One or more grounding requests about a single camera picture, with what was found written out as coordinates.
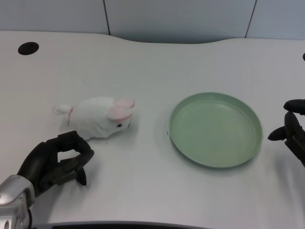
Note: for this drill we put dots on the white rabbit plush doll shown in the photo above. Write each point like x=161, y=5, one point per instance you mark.
x=100, y=117

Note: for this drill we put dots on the green round plate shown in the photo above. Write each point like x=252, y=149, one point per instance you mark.
x=215, y=130

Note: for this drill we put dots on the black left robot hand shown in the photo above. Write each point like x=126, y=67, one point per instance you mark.
x=45, y=162

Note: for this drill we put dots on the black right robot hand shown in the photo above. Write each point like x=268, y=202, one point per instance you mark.
x=294, y=133

